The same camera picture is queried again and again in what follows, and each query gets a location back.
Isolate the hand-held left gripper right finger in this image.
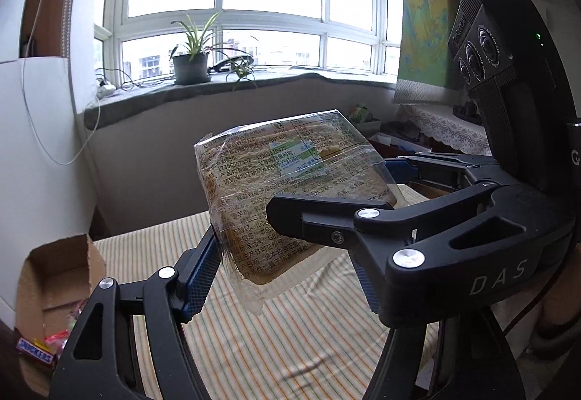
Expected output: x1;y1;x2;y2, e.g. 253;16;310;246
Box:
354;263;520;400

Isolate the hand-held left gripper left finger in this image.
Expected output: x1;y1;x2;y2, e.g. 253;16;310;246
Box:
48;223;223;400

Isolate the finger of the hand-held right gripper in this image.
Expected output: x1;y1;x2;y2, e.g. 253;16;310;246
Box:
265;181;500;274
385;154;502;200

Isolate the clear bread packet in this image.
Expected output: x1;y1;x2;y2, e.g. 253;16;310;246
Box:
193;108;407;316

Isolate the cardboard box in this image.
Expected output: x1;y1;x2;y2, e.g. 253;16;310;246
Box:
13;233;107;398

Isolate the red round candy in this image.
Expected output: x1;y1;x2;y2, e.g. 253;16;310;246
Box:
43;331;70;349

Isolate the small brown chocolate bar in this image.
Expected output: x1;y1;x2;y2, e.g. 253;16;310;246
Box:
16;336;56;365

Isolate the white lace cloth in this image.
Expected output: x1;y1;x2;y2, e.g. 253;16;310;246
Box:
399;102;493;155

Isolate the dark wooden side table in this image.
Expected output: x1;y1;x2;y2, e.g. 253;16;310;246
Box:
367;121;491;201

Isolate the green patterned bag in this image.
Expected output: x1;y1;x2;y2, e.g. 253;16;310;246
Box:
347;104;382;125

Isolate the striped tablecloth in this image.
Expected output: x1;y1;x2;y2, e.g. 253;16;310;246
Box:
93;195;455;400

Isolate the white cabinet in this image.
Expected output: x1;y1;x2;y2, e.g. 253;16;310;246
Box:
0;57;98;328

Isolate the dark curved object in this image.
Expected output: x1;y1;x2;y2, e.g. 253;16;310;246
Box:
211;56;254;74

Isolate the grey windowsill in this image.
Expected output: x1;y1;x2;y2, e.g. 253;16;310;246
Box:
84;66;400;130

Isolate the potted spider plant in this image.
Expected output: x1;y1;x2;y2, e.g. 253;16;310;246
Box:
169;12;259;92

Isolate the wall map poster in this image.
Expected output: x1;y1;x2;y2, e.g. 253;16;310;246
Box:
393;0;468;105

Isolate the white cable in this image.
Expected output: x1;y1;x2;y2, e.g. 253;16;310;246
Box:
20;0;103;165

